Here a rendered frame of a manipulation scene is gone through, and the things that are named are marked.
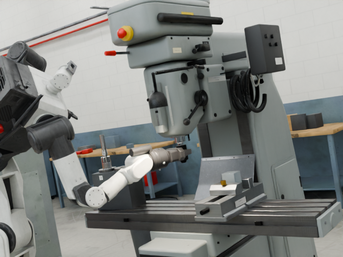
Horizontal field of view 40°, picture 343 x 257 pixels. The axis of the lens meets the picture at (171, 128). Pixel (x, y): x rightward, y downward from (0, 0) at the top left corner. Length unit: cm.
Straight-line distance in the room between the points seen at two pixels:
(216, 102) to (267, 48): 33
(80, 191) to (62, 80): 44
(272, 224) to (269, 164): 61
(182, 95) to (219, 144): 52
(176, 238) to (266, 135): 70
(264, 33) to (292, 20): 427
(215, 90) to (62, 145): 76
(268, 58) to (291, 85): 428
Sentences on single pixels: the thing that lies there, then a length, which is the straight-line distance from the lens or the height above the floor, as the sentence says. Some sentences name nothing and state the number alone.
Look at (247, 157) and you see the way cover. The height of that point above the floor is 113.
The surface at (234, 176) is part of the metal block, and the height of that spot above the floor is 112.
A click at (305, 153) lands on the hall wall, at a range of 641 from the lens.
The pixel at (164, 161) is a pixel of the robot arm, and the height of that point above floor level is 122.
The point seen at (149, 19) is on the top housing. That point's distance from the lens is 189.
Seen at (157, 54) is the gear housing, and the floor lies 166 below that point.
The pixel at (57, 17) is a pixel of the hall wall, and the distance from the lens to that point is 914.
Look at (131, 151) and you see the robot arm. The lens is 194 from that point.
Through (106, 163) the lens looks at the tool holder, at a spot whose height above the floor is 121.
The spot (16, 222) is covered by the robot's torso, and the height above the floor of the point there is 107.
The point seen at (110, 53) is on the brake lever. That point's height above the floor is 170.
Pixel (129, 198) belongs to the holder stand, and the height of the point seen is 104.
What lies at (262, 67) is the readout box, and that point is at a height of 154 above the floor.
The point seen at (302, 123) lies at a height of 96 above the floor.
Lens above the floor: 145
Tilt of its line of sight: 3 degrees down
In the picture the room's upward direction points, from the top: 10 degrees counter-clockwise
